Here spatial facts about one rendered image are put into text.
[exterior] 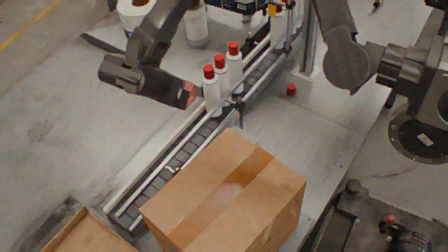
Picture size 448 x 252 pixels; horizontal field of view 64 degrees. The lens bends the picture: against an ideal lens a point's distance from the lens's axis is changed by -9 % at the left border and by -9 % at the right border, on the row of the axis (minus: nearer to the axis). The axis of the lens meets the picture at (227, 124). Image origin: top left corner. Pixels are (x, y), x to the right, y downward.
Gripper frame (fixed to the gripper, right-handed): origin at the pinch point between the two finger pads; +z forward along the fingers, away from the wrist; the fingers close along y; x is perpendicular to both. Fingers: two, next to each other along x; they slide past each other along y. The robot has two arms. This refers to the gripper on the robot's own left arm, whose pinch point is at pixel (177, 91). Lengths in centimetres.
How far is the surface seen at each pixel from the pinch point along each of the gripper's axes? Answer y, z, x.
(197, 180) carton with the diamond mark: -15.5, -6.6, 17.1
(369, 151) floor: -48, 150, 3
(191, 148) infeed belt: 2.5, 24.2, 16.7
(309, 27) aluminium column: -16, 44, -34
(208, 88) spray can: 2.3, 21.9, -2.8
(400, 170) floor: -69, 147, 7
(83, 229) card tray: 19, 3, 49
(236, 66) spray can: -0.5, 30.9, -12.2
